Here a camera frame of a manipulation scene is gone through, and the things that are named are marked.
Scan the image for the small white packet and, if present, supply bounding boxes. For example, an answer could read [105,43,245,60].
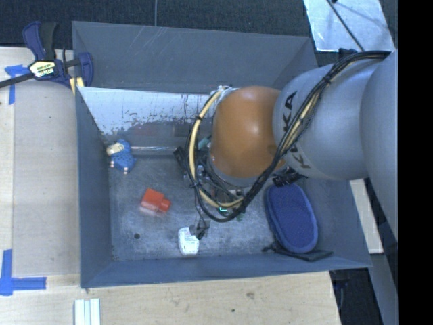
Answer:
[177,226,201,257]

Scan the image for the red plastic block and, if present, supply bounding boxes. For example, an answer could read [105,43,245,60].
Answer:
[139,188,172,217]

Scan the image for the blue oval pouch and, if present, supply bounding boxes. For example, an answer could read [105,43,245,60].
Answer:
[261,182,334,263]

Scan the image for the blue and yellow toy animal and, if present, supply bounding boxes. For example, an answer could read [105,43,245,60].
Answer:
[106,139,138,175]

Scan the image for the grey metal bin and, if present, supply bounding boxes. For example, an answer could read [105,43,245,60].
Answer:
[71,20,373,289]

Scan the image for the pale wood flat board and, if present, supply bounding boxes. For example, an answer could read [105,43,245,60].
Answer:
[12,79,81,278]

